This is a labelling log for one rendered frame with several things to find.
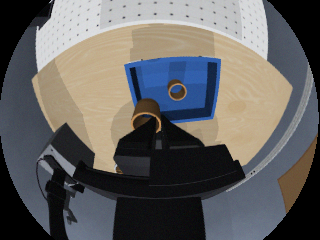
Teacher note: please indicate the bronze bushing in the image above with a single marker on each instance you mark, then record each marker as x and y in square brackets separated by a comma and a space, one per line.
[179, 95]
[146, 106]
[118, 170]

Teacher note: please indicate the blue crate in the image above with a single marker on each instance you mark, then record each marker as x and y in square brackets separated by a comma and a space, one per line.
[201, 80]

